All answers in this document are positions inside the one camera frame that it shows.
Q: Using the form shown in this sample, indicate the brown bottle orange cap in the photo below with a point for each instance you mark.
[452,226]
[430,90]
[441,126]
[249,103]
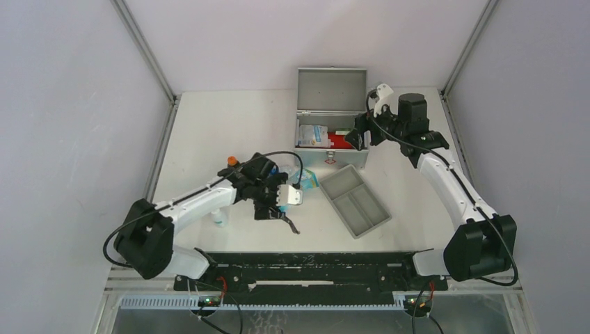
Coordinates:
[232,161]

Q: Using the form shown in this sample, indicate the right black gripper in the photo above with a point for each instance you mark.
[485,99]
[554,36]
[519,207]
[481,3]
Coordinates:
[364,122]

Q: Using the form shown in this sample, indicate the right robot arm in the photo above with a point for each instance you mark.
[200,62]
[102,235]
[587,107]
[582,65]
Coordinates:
[482,245]

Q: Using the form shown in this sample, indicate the blue plaster packet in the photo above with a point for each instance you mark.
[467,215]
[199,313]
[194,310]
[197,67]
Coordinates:
[308,179]

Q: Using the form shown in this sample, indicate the grey plastic divider tray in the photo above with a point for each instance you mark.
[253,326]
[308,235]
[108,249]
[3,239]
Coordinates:
[356,204]

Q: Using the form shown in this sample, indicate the clear bottle white cap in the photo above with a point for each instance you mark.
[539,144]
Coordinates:
[220,217]

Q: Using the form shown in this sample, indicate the grey metal medicine box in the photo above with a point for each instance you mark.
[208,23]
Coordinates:
[331,97]

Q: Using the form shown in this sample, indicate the black medical scissors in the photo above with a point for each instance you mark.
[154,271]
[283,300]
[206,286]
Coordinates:
[277,214]

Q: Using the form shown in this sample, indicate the red first aid pouch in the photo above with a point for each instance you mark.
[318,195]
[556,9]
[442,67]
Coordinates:
[338,142]

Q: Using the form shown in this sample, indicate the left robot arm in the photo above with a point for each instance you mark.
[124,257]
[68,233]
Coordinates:
[145,241]

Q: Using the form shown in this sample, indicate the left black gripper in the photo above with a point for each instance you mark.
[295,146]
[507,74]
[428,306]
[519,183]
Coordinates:
[261,211]

